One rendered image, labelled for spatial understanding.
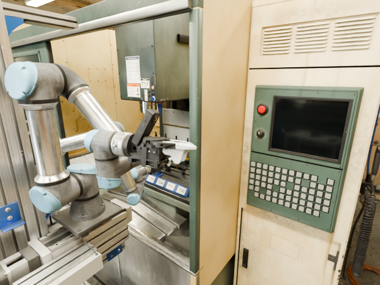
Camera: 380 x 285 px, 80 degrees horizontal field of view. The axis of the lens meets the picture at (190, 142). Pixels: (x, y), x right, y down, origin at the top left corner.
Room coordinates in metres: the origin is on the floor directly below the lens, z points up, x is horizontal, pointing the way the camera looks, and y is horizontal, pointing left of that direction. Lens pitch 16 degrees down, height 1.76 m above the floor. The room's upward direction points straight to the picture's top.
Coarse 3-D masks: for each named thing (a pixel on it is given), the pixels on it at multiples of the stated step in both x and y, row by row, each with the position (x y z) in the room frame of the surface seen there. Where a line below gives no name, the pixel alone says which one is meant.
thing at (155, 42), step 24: (144, 24) 1.78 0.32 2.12; (168, 24) 1.84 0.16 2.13; (120, 48) 1.96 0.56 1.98; (144, 48) 1.79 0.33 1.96; (168, 48) 1.84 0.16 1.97; (120, 72) 1.98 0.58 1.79; (144, 72) 1.80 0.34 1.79; (168, 72) 1.83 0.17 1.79; (120, 96) 1.99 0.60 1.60; (144, 96) 1.81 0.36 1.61; (168, 96) 1.83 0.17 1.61
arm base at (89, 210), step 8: (80, 200) 0.86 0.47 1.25; (88, 200) 0.87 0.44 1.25; (96, 200) 0.90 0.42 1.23; (72, 208) 0.86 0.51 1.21; (80, 208) 0.86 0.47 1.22; (88, 208) 0.86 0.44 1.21; (96, 208) 0.88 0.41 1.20; (104, 208) 0.92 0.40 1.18; (72, 216) 0.85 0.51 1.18; (80, 216) 0.85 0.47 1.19; (88, 216) 0.85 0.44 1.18; (96, 216) 0.87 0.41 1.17
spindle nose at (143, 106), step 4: (140, 104) 2.03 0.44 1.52; (144, 104) 2.01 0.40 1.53; (148, 104) 2.01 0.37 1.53; (152, 104) 2.02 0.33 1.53; (156, 104) 2.08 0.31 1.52; (140, 108) 2.03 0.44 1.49; (144, 108) 2.01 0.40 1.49; (148, 108) 2.01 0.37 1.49; (152, 108) 2.02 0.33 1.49; (156, 108) 2.07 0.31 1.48; (140, 112) 2.04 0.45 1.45; (144, 112) 2.01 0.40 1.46
